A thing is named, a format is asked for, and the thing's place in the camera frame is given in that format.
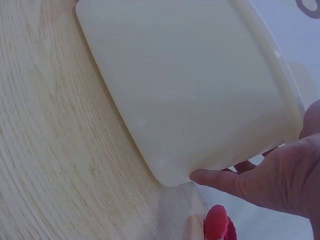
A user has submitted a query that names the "person's right hand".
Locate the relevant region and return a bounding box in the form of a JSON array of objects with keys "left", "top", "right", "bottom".
[{"left": 189, "top": 98, "right": 320, "bottom": 240}]

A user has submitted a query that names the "cream plastic container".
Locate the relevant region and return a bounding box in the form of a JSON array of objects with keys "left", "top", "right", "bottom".
[{"left": 74, "top": 0, "right": 306, "bottom": 188}]

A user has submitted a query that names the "red ridged plastic object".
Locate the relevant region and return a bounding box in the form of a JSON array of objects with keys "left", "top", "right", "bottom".
[{"left": 203, "top": 204, "right": 238, "bottom": 240}]

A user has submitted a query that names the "tan rounded object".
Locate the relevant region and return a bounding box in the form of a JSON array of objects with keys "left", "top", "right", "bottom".
[{"left": 185, "top": 212, "right": 204, "bottom": 240}]

